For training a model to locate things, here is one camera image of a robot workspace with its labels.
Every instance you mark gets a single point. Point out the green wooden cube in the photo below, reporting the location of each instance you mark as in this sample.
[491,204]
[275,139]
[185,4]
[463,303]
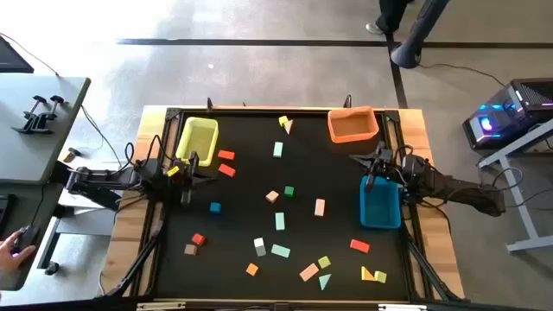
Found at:
[289,191]

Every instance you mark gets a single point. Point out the mint wooden triangle block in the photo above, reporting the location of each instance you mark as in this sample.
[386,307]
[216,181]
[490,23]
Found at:
[324,281]

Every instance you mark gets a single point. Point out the black keyboard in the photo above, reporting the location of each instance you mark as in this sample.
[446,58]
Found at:
[5,216]

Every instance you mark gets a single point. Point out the blue plastic bin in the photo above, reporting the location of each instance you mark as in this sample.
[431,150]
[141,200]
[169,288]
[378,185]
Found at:
[382,207]

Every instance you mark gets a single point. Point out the tan wooden triangle block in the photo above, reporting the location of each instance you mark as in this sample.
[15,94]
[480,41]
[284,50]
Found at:
[288,126]

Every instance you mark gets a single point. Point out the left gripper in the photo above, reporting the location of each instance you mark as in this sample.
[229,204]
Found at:
[183,181]

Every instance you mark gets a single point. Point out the pale pink long block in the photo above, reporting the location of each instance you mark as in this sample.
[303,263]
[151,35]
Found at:
[319,207]
[309,272]

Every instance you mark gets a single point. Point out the white grey wooden block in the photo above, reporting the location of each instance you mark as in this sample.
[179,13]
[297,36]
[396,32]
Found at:
[259,246]

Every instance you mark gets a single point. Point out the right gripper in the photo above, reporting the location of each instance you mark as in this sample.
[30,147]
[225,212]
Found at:
[383,162]

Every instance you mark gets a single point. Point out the orange plastic bin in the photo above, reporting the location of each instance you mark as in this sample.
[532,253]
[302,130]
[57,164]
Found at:
[352,125]

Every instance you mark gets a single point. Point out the black pole stand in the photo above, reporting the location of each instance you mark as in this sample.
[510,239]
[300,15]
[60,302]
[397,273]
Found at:
[408,54]

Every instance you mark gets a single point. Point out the black computer tower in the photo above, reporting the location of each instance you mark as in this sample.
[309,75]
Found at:
[518,108]

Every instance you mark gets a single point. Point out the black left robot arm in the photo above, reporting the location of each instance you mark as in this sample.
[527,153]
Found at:
[108,179]

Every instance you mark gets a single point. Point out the black desk foot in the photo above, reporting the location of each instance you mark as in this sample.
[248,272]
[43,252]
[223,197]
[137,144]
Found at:
[52,268]

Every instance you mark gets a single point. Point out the white desk frame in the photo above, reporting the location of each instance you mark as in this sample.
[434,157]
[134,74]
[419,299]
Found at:
[531,244]

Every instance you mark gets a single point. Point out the red wooden cube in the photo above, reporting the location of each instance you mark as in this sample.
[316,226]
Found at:
[198,239]

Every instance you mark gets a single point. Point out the person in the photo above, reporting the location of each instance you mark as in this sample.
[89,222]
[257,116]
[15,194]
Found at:
[391,15]

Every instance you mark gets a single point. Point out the small black yellow object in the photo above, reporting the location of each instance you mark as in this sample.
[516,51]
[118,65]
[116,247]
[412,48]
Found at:
[71,154]

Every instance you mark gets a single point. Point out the mint long wooden block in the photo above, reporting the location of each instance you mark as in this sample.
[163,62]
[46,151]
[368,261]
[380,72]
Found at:
[280,221]
[277,149]
[281,251]

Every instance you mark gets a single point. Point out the black curved bracket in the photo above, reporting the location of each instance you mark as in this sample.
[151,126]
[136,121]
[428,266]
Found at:
[210,105]
[347,103]

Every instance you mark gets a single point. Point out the black table mat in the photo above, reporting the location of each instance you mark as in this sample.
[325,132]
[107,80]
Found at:
[246,185]

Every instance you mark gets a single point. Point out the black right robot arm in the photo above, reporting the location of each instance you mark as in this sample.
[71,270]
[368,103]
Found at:
[453,190]

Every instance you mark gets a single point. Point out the yellow-green wooden cube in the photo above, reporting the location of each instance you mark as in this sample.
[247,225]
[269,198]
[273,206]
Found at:
[324,262]

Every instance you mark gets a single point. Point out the grey desk leg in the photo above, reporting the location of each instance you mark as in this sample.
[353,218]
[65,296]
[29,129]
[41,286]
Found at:
[86,224]

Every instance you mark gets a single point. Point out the black support beam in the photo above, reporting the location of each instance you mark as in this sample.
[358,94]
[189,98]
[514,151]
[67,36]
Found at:
[103,201]

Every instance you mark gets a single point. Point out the grey side desk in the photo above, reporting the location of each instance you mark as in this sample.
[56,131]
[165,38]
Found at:
[26,155]

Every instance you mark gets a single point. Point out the black C-clamp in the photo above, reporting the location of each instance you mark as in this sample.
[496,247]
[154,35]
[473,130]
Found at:
[39,99]
[57,99]

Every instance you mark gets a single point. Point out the blue wooden cube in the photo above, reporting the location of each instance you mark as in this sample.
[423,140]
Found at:
[215,207]

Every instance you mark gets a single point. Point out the orange wooden cube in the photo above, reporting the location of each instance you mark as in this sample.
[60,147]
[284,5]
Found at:
[252,269]

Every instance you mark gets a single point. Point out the black computer mouse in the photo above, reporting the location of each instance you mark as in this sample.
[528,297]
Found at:
[29,235]

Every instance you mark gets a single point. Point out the person's hand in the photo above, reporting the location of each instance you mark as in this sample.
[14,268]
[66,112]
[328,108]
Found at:
[10,257]

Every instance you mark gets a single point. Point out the yellow label tag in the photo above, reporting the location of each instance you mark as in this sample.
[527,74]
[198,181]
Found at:
[173,171]

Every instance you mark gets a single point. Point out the silver metal bracket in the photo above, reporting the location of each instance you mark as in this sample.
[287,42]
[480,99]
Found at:
[402,307]
[160,306]

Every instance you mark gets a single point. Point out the brown wooden cube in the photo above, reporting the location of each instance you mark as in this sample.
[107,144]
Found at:
[190,249]

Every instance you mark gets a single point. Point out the yellow plastic bin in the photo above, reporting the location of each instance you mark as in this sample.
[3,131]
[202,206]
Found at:
[196,138]

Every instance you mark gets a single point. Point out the tan wooden cube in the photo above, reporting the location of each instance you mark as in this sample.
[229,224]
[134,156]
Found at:
[272,196]

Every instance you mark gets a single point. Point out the red long wooden block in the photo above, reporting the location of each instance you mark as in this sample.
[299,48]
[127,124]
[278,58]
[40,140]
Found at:
[359,246]
[226,154]
[226,170]

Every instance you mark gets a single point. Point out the black monitor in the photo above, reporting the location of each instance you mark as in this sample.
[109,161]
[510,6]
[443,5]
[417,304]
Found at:
[10,58]

